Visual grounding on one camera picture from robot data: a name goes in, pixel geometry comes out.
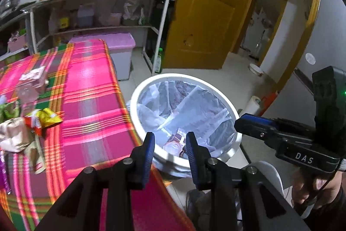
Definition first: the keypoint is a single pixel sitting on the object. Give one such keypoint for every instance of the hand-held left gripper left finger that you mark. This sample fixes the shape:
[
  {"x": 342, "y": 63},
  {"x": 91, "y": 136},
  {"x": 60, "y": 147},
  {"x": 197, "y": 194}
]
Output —
[{"x": 149, "y": 155}]

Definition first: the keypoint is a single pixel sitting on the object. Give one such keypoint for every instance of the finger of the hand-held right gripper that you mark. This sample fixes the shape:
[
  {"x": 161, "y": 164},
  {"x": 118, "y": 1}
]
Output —
[
  {"x": 251, "y": 129},
  {"x": 260, "y": 120}
]

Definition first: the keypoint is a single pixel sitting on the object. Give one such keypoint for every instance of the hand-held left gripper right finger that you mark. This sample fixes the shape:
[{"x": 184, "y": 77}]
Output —
[{"x": 190, "y": 155}]

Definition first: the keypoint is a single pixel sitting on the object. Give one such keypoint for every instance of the white round trash bin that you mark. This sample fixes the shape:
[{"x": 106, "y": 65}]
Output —
[{"x": 173, "y": 159}]

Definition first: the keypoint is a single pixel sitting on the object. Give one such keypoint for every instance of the yellow snack wrapper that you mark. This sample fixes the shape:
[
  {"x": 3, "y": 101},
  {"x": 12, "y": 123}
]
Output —
[{"x": 47, "y": 118}]

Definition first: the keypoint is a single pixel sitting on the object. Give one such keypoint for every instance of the person's right forearm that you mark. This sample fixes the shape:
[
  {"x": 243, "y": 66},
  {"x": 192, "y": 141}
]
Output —
[{"x": 333, "y": 217}]

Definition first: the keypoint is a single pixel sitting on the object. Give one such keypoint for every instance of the person's right hand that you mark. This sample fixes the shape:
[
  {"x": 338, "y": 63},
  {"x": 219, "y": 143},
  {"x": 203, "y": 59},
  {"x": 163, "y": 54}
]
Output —
[{"x": 316, "y": 187}]

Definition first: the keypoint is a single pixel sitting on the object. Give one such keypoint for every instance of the white paper roll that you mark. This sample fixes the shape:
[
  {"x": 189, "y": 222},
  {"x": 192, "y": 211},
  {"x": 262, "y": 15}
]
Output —
[{"x": 252, "y": 106}]

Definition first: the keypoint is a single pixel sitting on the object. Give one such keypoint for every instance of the dark red wrapper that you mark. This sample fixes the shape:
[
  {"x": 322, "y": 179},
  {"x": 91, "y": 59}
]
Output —
[{"x": 180, "y": 136}]

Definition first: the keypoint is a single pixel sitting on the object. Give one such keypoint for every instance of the orange plastic item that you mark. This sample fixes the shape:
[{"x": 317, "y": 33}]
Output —
[{"x": 270, "y": 99}]

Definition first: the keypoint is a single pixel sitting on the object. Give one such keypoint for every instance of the person's grey trouser leg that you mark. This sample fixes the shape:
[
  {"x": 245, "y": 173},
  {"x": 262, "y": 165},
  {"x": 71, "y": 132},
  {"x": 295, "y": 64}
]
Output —
[{"x": 270, "y": 177}]

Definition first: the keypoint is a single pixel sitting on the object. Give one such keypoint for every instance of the dark shoe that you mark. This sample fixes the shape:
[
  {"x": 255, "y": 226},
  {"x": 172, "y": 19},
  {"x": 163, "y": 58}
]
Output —
[{"x": 197, "y": 204}]

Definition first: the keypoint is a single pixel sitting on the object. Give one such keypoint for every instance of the white floor bowl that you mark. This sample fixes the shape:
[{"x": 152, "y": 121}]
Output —
[{"x": 255, "y": 69}]

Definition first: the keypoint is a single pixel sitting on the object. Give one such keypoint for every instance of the clear plastic bin liner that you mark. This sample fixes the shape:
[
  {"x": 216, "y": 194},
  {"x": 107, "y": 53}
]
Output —
[{"x": 189, "y": 101}]

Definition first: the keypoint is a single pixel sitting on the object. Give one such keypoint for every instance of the pink plaid tablecloth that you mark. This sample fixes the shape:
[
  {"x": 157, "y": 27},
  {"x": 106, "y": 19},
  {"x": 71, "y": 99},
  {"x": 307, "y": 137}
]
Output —
[{"x": 89, "y": 101}]

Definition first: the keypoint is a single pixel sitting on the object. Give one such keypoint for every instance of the white appliance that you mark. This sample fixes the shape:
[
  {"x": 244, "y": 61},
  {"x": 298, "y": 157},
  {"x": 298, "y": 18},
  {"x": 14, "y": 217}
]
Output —
[{"x": 259, "y": 33}]

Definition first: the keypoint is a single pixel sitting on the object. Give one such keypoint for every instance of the green plastic bottle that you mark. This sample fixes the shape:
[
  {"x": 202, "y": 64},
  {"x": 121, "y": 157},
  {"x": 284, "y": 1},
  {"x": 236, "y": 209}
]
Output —
[{"x": 158, "y": 60}]

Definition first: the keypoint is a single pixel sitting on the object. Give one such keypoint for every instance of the beige wrapper with red label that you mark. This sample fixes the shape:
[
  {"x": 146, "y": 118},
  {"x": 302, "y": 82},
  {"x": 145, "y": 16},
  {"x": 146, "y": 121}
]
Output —
[{"x": 37, "y": 158}]

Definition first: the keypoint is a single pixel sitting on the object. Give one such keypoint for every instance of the pink lidded storage box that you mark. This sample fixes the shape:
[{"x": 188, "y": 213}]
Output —
[{"x": 119, "y": 41}]

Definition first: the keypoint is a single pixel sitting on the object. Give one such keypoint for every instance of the yellow wooden door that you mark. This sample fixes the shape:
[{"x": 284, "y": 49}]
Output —
[{"x": 213, "y": 11}]

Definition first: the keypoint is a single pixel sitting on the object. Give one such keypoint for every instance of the clear plastic cup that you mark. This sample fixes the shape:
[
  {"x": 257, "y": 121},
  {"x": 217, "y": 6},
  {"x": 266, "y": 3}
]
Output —
[{"x": 25, "y": 97}]

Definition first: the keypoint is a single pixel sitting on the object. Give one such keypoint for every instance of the crumpled beige plastic bag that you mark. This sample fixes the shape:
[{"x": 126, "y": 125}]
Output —
[{"x": 13, "y": 135}]

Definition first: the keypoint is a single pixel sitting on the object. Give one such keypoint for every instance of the translucent plastic tub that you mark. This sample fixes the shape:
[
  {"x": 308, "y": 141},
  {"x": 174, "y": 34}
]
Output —
[{"x": 115, "y": 18}]

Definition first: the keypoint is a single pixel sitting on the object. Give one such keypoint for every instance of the white plastic bag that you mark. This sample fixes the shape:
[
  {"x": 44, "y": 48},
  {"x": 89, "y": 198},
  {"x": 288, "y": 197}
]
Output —
[{"x": 131, "y": 10}]

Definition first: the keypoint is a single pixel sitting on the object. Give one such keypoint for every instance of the purple wrapper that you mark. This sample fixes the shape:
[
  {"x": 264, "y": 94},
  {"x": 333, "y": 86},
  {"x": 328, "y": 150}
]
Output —
[{"x": 3, "y": 168}]

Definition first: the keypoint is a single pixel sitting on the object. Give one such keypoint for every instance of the blue plastic jug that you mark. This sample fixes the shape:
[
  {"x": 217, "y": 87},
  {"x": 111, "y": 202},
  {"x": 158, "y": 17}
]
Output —
[{"x": 85, "y": 15}]

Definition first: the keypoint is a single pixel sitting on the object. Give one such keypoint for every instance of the yellow labelled bottle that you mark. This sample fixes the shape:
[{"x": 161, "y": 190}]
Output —
[{"x": 65, "y": 21}]

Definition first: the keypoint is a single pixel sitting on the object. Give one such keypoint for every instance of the low wooden shelf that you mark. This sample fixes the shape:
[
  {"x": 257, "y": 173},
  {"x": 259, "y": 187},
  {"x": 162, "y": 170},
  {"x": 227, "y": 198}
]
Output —
[{"x": 13, "y": 53}]

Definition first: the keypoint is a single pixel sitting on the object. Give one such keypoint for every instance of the pink plastic basket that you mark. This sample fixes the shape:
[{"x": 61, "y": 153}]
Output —
[{"x": 16, "y": 43}]

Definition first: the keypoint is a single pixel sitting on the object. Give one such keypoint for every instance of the black induction cooker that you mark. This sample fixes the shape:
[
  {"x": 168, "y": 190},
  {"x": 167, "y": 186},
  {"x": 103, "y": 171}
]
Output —
[{"x": 10, "y": 15}]

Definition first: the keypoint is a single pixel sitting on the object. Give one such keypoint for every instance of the steel steamer pot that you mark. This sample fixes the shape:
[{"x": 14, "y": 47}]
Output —
[{"x": 10, "y": 1}]

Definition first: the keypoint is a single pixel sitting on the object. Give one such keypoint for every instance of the round white wall plate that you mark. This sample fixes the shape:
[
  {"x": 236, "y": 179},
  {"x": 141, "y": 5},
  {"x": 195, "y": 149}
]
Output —
[{"x": 310, "y": 58}]

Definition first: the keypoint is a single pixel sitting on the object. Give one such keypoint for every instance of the wooden door frame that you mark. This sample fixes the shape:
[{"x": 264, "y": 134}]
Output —
[{"x": 306, "y": 30}]

